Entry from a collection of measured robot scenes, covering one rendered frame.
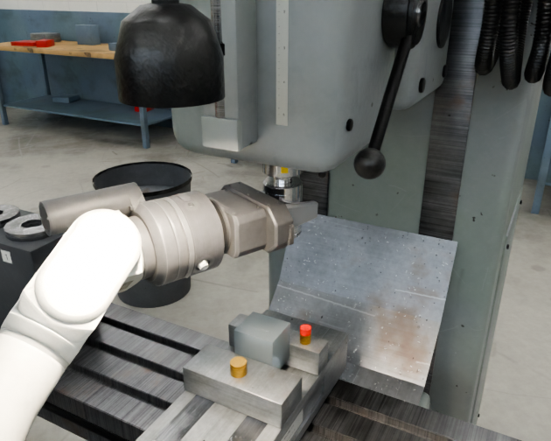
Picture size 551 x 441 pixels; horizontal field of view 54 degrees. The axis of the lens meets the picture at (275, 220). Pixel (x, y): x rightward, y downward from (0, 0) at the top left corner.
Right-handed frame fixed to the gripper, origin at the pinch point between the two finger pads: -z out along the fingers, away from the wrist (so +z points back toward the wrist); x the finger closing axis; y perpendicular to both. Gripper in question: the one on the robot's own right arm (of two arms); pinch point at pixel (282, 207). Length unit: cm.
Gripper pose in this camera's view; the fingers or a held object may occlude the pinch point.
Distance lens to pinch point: 65.1
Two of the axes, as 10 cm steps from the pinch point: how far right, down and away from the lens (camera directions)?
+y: -0.1, 9.2, 4.0
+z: -8.0, 2.3, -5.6
